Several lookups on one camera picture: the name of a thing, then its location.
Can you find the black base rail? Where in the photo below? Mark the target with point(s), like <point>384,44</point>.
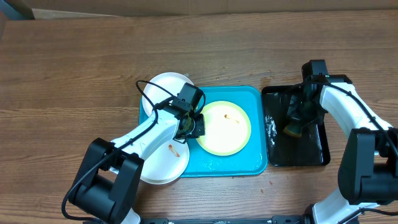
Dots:
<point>276,219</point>

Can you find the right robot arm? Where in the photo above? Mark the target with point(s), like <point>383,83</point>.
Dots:
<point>367,177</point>

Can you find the yellow-green rimmed plate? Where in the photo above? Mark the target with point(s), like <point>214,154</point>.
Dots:
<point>227,128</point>

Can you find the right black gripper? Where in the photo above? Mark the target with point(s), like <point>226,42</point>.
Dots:
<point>295,116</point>

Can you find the black plastic tray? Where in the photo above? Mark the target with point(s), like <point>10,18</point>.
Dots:
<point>310,149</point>

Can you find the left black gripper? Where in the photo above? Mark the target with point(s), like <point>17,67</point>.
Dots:
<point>199,129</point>

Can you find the teal plastic tray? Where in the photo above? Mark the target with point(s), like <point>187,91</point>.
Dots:
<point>252,159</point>

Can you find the white plate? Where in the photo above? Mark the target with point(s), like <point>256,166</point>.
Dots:
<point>166,164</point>
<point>170,81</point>

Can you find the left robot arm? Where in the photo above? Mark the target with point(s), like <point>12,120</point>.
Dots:
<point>105,186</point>

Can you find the green yellow sponge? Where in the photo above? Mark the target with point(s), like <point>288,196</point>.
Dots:
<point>294,129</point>

